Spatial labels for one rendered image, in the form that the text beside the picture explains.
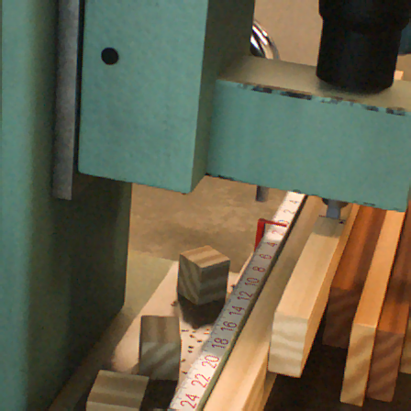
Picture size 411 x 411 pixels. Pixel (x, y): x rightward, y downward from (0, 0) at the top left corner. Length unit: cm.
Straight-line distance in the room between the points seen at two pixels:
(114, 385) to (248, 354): 18
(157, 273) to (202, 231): 197
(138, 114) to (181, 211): 243
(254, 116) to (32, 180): 15
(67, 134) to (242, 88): 12
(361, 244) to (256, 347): 18
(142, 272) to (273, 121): 36
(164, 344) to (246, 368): 24
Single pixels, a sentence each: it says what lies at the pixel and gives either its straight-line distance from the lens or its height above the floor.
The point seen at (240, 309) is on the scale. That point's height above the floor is 96.
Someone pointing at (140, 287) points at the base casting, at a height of 80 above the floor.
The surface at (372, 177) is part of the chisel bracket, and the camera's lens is 68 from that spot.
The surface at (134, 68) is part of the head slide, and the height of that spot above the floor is 108.
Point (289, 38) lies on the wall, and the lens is 421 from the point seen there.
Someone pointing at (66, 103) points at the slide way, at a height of 105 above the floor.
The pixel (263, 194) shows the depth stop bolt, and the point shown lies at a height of 96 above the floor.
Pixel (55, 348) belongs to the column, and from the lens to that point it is 77.
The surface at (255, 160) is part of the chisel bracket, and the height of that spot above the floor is 102.
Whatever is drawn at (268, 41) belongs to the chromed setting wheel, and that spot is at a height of 106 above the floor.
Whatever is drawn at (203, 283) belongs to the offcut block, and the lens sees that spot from 94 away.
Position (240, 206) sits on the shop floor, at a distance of 315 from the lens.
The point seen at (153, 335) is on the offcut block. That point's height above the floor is 83.
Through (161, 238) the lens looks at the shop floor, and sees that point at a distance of 291.
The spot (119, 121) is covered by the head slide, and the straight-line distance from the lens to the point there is 67.
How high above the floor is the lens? 126
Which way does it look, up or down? 24 degrees down
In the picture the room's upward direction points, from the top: 6 degrees clockwise
